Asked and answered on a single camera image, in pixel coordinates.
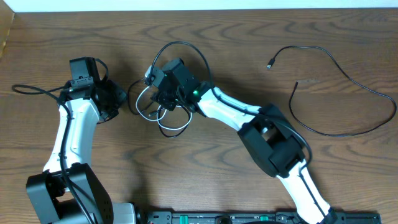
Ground cardboard box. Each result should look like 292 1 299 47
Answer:
0 0 15 57

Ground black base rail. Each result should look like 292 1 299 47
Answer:
146 211 382 224

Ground white usb cable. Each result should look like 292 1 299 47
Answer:
135 85 193 131

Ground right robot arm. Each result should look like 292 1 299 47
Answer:
145 58 337 223

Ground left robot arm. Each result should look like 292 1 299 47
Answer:
26 57 136 223

